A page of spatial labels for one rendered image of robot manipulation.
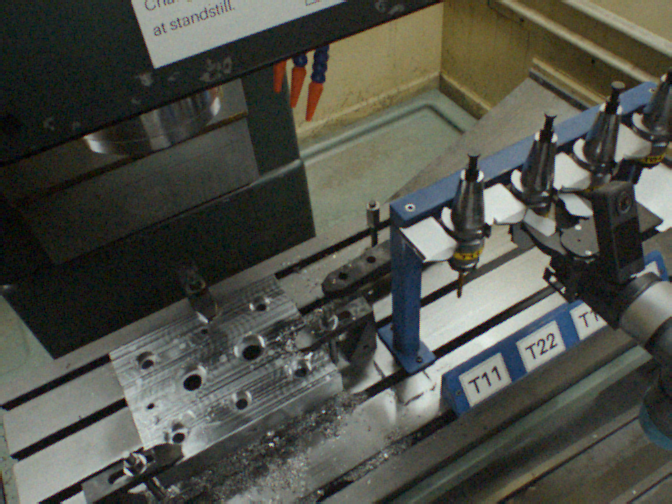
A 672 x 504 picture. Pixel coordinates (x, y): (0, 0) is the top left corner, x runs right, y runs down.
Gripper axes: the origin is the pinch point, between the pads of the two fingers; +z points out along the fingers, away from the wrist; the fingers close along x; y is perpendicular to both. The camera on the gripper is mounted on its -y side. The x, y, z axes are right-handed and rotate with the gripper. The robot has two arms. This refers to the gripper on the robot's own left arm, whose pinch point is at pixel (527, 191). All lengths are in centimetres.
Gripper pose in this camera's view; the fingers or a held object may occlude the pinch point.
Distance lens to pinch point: 86.6
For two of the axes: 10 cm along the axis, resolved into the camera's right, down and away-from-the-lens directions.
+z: -4.9, -6.3, 6.0
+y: 0.5, 6.7, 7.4
